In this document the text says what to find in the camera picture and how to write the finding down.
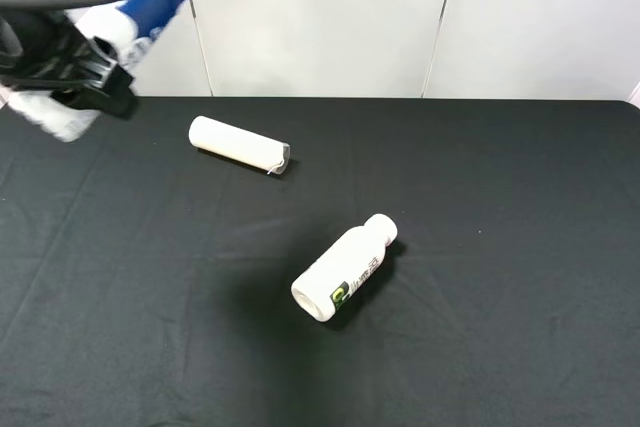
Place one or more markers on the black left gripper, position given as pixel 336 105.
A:
pixel 42 51

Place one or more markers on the blue capped yogurt bottle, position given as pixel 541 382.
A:
pixel 131 27

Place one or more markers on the plain white cylinder bottle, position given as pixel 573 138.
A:
pixel 249 148

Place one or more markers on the black tablecloth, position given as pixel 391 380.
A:
pixel 145 282

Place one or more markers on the white bottle green label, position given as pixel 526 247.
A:
pixel 344 267

